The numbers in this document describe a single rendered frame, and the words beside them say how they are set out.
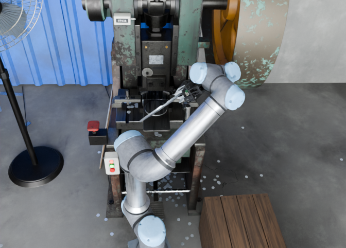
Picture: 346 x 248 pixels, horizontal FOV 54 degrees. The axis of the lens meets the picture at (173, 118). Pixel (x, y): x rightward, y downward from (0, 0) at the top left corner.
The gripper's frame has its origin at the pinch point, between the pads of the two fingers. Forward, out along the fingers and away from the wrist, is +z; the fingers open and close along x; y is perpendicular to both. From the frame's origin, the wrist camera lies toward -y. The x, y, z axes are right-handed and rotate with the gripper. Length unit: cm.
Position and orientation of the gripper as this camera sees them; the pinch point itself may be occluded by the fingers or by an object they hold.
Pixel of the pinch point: (178, 94)
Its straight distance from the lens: 153.2
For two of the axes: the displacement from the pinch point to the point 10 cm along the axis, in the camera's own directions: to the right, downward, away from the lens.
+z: -6.1, 2.4, 7.5
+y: -5.6, 5.4, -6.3
